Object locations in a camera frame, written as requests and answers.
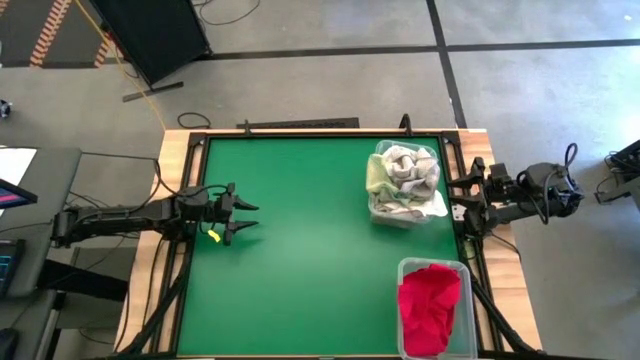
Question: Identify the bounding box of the wooden table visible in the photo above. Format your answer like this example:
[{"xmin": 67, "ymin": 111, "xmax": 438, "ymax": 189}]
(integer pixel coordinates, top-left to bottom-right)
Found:
[{"xmin": 113, "ymin": 128, "xmax": 544, "ymax": 357}]

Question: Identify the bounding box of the grey desk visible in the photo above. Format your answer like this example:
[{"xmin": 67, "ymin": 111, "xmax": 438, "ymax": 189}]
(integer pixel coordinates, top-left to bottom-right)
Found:
[{"xmin": 0, "ymin": 146, "xmax": 84, "ymax": 301}]

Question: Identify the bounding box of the black floor cable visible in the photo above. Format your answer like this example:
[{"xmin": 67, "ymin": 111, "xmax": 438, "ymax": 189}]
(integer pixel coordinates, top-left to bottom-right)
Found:
[
  {"xmin": 177, "ymin": 111, "xmax": 212, "ymax": 130},
  {"xmin": 192, "ymin": 0, "xmax": 262, "ymax": 26}
]

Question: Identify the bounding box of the plain white towel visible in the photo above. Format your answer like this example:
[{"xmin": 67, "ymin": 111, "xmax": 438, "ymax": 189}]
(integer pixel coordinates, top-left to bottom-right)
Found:
[{"xmin": 382, "ymin": 144, "xmax": 441, "ymax": 197}]

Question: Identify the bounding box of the black partition panel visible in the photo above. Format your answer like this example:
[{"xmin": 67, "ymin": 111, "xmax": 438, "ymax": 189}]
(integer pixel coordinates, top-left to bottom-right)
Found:
[{"xmin": 89, "ymin": 0, "xmax": 211, "ymax": 103}]

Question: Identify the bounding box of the red towel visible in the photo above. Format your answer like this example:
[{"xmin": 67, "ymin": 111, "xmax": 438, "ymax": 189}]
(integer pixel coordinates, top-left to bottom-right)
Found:
[
  {"xmin": 398, "ymin": 299, "xmax": 457, "ymax": 357},
  {"xmin": 399, "ymin": 263, "xmax": 462, "ymax": 321}
]

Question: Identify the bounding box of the black control device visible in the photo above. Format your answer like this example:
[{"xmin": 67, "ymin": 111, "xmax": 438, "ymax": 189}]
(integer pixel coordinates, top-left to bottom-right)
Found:
[{"xmin": 0, "ymin": 238, "xmax": 27, "ymax": 299}]

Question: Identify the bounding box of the black table frame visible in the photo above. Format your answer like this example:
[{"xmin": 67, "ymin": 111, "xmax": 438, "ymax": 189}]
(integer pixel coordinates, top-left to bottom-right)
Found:
[{"xmin": 107, "ymin": 113, "xmax": 551, "ymax": 360}]

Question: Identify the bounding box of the light green towel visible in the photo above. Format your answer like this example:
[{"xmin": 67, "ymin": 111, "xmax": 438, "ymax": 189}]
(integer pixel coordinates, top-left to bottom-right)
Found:
[{"xmin": 365, "ymin": 153, "xmax": 401, "ymax": 201}]

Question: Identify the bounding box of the clear plastic bin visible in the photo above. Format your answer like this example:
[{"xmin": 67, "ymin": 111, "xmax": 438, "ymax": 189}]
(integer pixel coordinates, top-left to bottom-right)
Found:
[
  {"xmin": 397, "ymin": 257, "xmax": 479, "ymax": 360},
  {"xmin": 367, "ymin": 139, "xmax": 449, "ymax": 230}
]

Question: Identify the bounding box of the computer monitor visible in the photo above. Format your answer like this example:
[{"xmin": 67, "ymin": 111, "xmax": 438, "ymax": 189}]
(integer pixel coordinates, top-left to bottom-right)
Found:
[{"xmin": 0, "ymin": 178, "xmax": 39, "ymax": 210}]

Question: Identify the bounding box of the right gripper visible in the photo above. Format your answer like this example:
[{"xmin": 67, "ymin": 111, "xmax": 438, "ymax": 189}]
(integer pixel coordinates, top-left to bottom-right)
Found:
[{"xmin": 446, "ymin": 157, "xmax": 511, "ymax": 235}]

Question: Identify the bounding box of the black bar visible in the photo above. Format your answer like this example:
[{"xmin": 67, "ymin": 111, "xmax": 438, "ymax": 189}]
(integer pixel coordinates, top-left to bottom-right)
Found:
[{"xmin": 236, "ymin": 117, "xmax": 361, "ymax": 130}]

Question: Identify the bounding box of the yellow cable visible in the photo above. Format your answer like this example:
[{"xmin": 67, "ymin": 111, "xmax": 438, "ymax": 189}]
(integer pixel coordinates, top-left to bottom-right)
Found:
[{"xmin": 73, "ymin": 0, "xmax": 167, "ymax": 131}]

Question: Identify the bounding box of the green table mat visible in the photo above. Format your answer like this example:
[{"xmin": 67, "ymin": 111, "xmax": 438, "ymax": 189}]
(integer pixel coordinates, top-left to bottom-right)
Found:
[{"xmin": 177, "ymin": 135, "xmax": 460, "ymax": 357}]

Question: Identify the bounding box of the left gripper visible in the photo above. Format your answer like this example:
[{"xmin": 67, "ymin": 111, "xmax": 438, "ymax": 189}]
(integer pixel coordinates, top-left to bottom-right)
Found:
[{"xmin": 199, "ymin": 182, "xmax": 260, "ymax": 246}]

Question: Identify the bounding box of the black equipment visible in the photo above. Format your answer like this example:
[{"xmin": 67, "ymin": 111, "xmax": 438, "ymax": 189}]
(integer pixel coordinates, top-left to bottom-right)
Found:
[{"xmin": 592, "ymin": 138, "xmax": 640, "ymax": 211}]

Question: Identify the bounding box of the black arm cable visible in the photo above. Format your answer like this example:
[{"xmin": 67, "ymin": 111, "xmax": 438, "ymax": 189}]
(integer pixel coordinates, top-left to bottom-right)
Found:
[{"xmin": 514, "ymin": 142, "xmax": 581, "ymax": 226}]

